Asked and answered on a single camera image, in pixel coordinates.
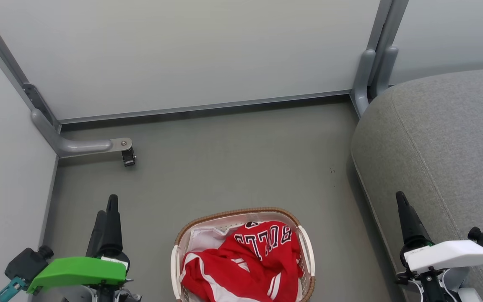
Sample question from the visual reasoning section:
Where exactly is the white cloth basket liner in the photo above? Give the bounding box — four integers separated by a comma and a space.
189, 224, 252, 257

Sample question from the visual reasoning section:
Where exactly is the red jersey with white stripes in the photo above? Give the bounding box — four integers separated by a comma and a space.
181, 220, 305, 302

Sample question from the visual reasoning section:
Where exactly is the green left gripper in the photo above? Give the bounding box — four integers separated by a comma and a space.
27, 194, 131, 292

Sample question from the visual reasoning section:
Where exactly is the grey fabric sofa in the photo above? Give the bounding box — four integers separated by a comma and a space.
350, 67, 483, 302

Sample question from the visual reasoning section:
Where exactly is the grey curved partition foot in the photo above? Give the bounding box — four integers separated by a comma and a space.
371, 45, 400, 99
352, 49, 377, 117

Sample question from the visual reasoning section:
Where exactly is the grey metal partition post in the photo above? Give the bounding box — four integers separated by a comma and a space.
0, 0, 62, 128
366, 0, 410, 86

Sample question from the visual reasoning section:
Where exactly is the white laundry basket brown rim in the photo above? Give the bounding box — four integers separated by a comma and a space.
170, 207, 316, 302

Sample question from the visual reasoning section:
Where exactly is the grey partition foot with plate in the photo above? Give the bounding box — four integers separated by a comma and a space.
31, 108, 134, 159

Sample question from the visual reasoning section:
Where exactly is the teal left camera connector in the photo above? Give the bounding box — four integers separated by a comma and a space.
0, 277, 28, 302

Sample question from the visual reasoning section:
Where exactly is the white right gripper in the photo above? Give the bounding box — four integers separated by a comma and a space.
395, 191, 483, 274

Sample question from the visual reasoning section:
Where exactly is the grey metal floor rail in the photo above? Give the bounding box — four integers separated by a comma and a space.
58, 89, 353, 125

